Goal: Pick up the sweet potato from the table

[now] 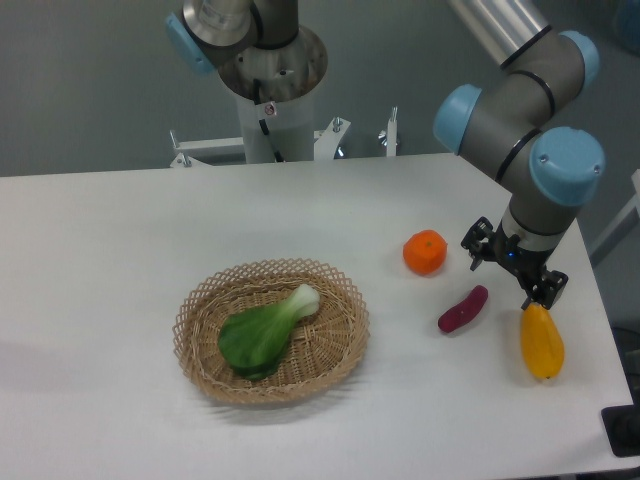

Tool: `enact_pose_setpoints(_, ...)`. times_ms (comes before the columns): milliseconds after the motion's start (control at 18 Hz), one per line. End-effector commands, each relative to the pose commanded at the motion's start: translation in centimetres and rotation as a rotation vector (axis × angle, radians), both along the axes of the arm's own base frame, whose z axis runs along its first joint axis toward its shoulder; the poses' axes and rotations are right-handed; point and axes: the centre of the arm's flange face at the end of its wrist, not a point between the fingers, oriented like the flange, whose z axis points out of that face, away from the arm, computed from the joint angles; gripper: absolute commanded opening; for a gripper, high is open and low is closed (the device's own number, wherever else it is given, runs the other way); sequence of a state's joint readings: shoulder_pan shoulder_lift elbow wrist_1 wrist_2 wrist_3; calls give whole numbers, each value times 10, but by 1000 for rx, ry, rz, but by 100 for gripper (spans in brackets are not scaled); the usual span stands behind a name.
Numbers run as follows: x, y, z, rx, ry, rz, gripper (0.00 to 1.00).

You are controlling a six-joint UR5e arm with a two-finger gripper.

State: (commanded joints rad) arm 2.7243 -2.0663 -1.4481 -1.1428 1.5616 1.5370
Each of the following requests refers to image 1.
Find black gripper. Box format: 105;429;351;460
461;217;569;310

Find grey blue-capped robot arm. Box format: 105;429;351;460
165;1;605;308

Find purple sweet potato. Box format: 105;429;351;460
437;285;489;333

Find yellow bell pepper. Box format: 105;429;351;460
520;303;565;379

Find orange tangerine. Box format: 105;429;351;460
402;230;448;276

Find black device at table edge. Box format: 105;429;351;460
601;405;639;458

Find woven wicker basket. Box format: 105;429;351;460
173;259;369;404

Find green bok choy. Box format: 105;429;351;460
218;284;320;381

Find white frame at right edge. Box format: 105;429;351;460
589;170;639;267

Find white metal mounting frame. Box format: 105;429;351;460
170;106;400;168

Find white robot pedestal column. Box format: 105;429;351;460
234;94;314;164

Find black cable on pedestal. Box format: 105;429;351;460
252;78;287;163

